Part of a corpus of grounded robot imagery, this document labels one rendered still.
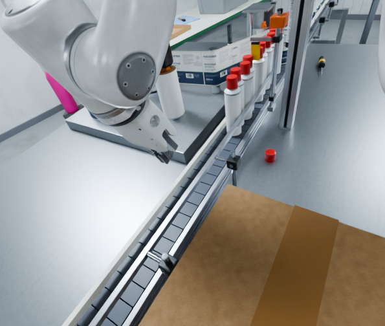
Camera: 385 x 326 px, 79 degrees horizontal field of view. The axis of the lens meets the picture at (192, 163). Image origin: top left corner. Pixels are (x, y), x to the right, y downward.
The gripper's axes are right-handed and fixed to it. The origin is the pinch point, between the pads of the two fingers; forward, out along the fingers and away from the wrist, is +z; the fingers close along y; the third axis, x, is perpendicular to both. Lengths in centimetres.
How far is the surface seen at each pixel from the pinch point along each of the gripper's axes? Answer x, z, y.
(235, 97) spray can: -29.3, 15.3, -2.1
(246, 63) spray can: -41.8, 14.0, -1.2
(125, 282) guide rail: 25.0, 2.7, -4.0
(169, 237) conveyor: 14.7, 15.2, -2.1
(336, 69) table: -89, 58, -25
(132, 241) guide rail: 19.1, 9.9, 3.4
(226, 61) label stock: -58, 28, 15
